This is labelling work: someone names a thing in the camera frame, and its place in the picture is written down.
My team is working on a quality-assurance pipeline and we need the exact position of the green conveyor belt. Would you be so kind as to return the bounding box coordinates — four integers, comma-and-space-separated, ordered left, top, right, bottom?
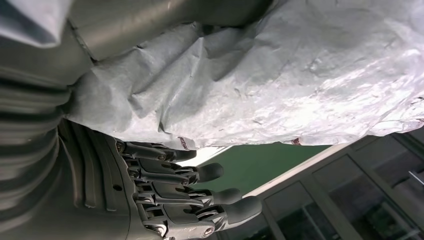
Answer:
185, 143, 332, 196

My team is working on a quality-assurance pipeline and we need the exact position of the grey framed glass partition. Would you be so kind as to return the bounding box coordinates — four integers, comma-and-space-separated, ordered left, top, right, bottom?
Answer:
215, 127, 424, 240

